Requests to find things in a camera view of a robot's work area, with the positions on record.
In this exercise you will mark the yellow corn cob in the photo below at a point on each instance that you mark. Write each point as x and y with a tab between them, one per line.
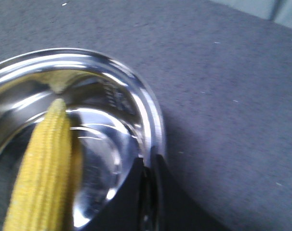
43	192

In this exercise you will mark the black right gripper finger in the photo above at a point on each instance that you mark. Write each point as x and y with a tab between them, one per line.
150	199

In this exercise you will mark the pale green electric cooking pot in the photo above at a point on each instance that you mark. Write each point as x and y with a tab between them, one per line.
115	119

